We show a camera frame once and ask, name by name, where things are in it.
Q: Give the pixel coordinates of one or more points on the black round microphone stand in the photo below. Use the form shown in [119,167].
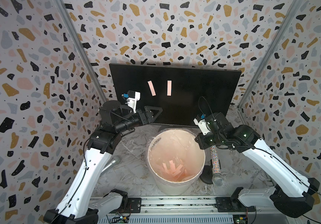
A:
[207,175]

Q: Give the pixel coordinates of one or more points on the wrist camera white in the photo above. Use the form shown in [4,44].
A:
[132,97]
[205,124]

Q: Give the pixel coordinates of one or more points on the green circuit board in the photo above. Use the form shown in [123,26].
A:
[240,219]
[120,219]

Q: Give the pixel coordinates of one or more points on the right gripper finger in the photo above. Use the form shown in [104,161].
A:
[200,139]
[203,145]

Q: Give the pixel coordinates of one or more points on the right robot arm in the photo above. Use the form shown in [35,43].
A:
[293,193]

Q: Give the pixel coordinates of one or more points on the black flat monitor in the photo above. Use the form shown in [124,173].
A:
[194,91]

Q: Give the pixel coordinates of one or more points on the discarded pink notes pile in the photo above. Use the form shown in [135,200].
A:
[174,171]

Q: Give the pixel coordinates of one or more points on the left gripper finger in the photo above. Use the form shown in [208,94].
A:
[152,108]
[154,114]

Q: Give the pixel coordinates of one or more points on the left green circuit board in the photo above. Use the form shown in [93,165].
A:
[120,219]

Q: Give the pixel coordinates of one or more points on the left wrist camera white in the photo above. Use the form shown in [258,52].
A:
[132,97]

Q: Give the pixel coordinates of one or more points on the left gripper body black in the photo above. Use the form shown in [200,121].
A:
[133,121]

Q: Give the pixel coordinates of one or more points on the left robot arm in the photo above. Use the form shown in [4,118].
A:
[117,120]

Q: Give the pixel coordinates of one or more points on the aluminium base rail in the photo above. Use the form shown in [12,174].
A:
[198,210]

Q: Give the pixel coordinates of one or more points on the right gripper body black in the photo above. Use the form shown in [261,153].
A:
[211,139]

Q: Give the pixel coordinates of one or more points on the silver glitter microphone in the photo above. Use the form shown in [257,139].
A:
[217,178]

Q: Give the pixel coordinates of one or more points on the cream waste bin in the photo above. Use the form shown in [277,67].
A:
[177,176]

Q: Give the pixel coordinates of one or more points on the pink sticky note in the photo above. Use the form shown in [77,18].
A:
[169,88]
[151,87]

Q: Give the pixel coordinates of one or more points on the right green circuit board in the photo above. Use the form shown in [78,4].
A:
[240,219]

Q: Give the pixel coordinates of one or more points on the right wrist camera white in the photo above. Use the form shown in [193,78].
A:
[205,124]

